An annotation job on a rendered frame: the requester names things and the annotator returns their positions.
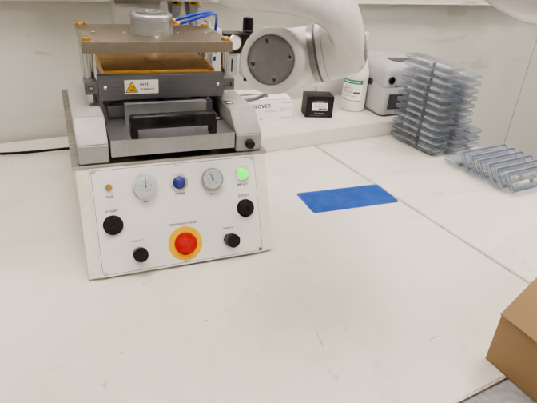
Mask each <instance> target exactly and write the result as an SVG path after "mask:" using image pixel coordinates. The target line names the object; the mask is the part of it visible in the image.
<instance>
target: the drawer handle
mask: <svg viewBox="0 0 537 403"><path fill-rule="evenodd" d="M185 126H208V131H209V132H210V133H211V134H215V133H216V132H217V114H216V112H215V111H214V110H193V111H177V112H163V113H147V114H131V115H130V116H129V134H130V137H131V138H132V139H138V130H147V129H160V128H172V127H185Z"/></svg>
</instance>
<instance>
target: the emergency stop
mask: <svg viewBox="0 0 537 403"><path fill-rule="evenodd" d="M174 245H175V248H176V250H177V252H179V253H181V254H184V255H188V254H191V253H192V252H194V250H195V249H196V248H197V239H196V238H195V236H193V235H192V234H191V233H181V234H179V235H178V236H177V238H176V240H175V242H174Z"/></svg>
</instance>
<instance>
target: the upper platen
mask: <svg viewBox="0 0 537 403"><path fill-rule="evenodd" d="M95 62H96V64H97V65H96V70H97V74H131V73H164V72H198V71H215V69H214V68H213V67H212V66H211V65H210V64H208V63H207V59H203V58H202V57H201V56H199V55H198V54H197V53H130V54H95Z"/></svg>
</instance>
